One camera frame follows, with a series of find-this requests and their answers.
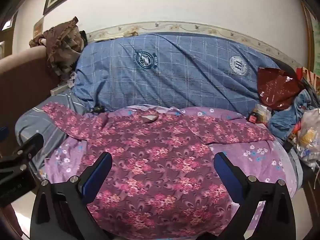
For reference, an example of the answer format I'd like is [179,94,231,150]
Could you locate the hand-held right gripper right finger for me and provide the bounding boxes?
[211,151,297,240]

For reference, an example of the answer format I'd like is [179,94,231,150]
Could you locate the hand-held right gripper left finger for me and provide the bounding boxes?
[31,152,113,240]

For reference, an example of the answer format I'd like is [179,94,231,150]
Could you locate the maroon floral shirt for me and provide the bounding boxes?
[42,102,276,239]

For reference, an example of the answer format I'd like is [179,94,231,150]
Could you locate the grey striped bed sheet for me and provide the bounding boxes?
[14,90,93,179]

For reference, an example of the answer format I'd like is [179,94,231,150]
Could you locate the purple floral blanket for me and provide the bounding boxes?
[43,104,305,240]

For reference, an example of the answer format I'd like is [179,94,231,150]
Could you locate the brown padded headboard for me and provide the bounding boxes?
[0,46,62,157]

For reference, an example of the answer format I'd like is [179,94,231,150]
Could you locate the white power strip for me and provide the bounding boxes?
[50,84,70,96]

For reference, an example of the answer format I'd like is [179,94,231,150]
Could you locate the clear plastic packet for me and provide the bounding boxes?
[252,103,272,124]

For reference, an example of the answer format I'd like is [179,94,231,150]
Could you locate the blue denim garment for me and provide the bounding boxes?
[268,89,313,141]

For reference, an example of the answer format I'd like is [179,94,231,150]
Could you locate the white plastic bag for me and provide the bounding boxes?
[296,107,320,169]

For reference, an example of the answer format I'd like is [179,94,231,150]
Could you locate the dark red plastic bag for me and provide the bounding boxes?
[257,67,304,111]

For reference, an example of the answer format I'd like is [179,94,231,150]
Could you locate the wooden framed window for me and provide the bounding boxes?
[0,10,18,60]

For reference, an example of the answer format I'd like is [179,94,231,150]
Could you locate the blue plaid quilt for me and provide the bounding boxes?
[72,32,284,113]

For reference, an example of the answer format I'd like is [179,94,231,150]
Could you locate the brown ruffled cloth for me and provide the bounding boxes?
[29,16,81,62]

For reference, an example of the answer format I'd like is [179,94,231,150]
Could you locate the orange wall sign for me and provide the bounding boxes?
[33,17,45,37]

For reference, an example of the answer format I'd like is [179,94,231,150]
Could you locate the wooden door frame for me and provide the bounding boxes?
[301,2,320,77]

